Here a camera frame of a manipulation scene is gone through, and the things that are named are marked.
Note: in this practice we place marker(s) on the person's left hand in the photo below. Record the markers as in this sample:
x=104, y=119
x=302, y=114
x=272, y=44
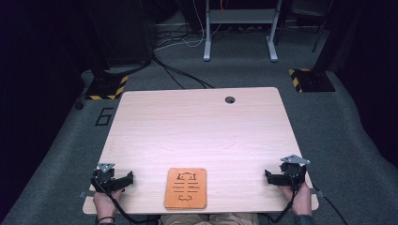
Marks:
x=105, y=201

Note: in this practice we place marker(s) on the grey table edge bracket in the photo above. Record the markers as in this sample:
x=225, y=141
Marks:
x=319, y=193
x=85, y=194

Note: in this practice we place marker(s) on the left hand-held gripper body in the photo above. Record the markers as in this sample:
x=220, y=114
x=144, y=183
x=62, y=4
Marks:
x=104, y=178

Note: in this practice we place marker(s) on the black wristband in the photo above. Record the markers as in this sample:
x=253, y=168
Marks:
x=106, y=218

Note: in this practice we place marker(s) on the white metal desk frame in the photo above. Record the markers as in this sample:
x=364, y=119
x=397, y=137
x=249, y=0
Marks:
x=241, y=16

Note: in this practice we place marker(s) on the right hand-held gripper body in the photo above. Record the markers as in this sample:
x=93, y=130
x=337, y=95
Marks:
x=294, y=173

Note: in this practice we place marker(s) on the black caster wheel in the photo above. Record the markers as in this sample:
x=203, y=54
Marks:
x=79, y=105

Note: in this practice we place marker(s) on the orange carved wooden board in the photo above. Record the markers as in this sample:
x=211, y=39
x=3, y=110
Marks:
x=186, y=188

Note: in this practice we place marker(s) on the black metal stand pole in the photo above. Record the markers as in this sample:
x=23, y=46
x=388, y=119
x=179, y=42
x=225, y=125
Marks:
x=322, y=34

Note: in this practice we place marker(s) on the black yellow striped base plate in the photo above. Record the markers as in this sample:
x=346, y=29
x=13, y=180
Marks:
x=106, y=87
x=313, y=80

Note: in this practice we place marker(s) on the person's right hand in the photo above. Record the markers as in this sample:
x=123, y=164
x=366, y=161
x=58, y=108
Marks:
x=299, y=200

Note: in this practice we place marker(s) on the person's beige trousers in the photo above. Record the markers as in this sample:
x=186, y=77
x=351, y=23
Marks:
x=209, y=219

